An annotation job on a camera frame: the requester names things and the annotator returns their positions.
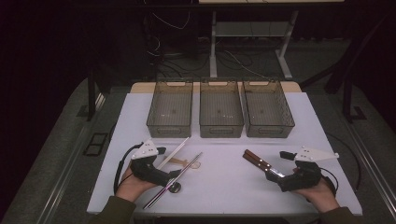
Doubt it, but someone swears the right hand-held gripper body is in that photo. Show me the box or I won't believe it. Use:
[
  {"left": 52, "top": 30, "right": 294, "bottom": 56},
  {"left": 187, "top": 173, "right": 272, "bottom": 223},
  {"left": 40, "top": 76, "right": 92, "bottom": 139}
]
[{"left": 277, "top": 146, "right": 340, "bottom": 192}]

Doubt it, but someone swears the thin black floor cable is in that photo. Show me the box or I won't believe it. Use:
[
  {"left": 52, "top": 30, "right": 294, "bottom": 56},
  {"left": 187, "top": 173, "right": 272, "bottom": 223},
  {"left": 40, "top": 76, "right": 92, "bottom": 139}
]
[{"left": 325, "top": 133, "right": 362, "bottom": 191}]

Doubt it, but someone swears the bundle of floor cables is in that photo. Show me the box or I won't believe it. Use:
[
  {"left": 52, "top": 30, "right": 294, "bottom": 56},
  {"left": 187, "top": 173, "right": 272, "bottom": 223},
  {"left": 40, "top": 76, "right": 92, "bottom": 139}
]
[{"left": 148, "top": 34, "right": 281, "bottom": 80}]

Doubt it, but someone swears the white chopstick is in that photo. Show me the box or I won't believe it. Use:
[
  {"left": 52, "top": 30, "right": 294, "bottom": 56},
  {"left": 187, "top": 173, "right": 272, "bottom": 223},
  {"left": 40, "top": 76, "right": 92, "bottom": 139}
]
[
  {"left": 156, "top": 136, "right": 190, "bottom": 170},
  {"left": 157, "top": 137, "right": 191, "bottom": 171}
]

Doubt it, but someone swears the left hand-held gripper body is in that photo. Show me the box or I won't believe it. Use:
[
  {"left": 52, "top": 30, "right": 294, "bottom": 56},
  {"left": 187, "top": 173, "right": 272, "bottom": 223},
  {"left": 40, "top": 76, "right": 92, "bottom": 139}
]
[{"left": 130, "top": 138, "right": 176, "bottom": 188}]

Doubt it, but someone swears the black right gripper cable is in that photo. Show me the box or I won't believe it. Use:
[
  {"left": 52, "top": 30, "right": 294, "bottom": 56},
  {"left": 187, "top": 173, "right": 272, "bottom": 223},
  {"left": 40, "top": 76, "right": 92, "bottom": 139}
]
[{"left": 320, "top": 167, "right": 339, "bottom": 197}]

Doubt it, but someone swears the metal floor rail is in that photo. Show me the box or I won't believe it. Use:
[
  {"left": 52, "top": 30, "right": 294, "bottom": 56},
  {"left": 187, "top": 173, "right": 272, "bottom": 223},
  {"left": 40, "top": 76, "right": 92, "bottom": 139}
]
[
  {"left": 36, "top": 92, "right": 106, "bottom": 224},
  {"left": 342, "top": 120, "right": 396, "bottom": 216}
]

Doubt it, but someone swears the black metal stand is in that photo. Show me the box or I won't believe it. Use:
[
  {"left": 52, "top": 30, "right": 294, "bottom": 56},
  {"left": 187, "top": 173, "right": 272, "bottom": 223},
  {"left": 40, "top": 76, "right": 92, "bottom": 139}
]
[
  {"left": 342, "top": 71, "right": 368, "bottom": 124},
  {"left": 86, "top": 62, "right": 111, "bottom": 122}
]

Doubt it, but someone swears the smoky clear plastic bin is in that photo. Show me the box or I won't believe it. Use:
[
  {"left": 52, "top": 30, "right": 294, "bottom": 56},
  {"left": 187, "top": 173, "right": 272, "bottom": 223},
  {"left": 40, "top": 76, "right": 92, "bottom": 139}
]
[
  {"left": 199, "top": 77, "right": 246, "bottom": 139},
  {"left": 146, "top": 78, "right": 194, "bottom": 139},
  {"left": 241, "top": 78, "right": 296, "bottom": 139}
]

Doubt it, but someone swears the white hanging cable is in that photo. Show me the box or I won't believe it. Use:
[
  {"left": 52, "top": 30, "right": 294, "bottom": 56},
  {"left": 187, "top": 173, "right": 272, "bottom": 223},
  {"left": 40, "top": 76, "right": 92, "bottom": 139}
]
[{"left": 151, "top": 0, "right": 191, "bottom": 31}]

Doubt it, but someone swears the person's right hand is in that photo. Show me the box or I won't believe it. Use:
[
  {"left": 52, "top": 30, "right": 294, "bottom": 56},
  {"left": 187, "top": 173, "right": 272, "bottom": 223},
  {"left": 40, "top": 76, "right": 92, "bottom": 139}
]
[{"left": 293, "top": 179, "right": 341, "bottom": 215}]

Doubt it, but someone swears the person's left hand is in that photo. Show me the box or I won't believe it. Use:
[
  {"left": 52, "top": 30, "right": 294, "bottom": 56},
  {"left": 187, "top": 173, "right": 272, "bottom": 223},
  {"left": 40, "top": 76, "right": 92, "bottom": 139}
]
[{"left": 115, "top": 167, "right": 157, "bottom": 203}]

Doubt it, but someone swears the white desk with metal legs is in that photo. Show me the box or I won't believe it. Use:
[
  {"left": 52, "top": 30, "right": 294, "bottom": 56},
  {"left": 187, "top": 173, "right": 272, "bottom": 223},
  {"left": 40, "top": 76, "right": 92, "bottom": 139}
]
[{"left": 198, "top": 0, "right": 346, "bottom": 80}]

